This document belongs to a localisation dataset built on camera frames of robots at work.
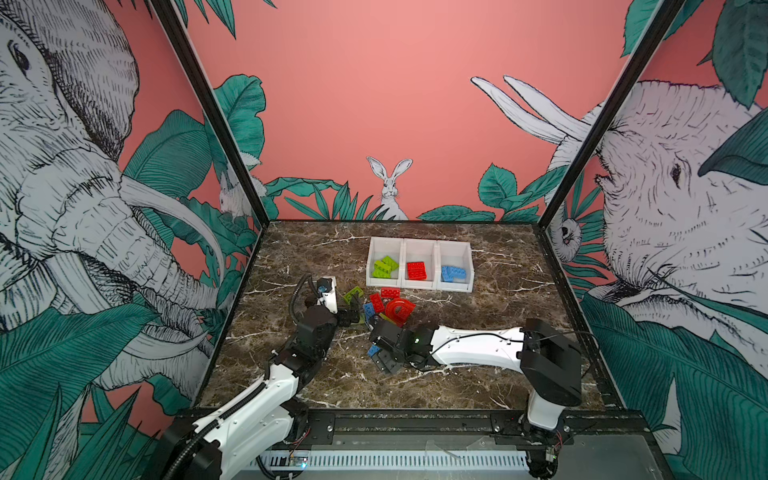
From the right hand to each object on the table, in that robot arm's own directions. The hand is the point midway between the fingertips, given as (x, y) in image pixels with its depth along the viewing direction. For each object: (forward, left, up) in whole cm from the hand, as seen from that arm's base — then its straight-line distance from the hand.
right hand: (384, 352), depth 82 cm
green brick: (+12, 0, -3) cm, 12 cm away
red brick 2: (+30, -10, -3) cm, 32 cm away
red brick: (+21, -2, -3) cm, 22 cm away
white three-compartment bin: (+34, -17, +2) cm, 38 cm away
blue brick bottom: (+28, -25, -2) cm, 38 cm away
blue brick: (+15, +6, -4) cm, 16 cm away
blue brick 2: (+29, -22, -3) cm, 37 cm away
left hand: (+13, +11, +13) cm, 22 cm away
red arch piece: (+15, -4, -3) cm, 15 cm away
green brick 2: (+35, 0, -4) cm, 35 cm away
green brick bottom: (+30, +2, -3) cm, 31 cm away
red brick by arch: (+17, +3, -3) cm, 18 cm away
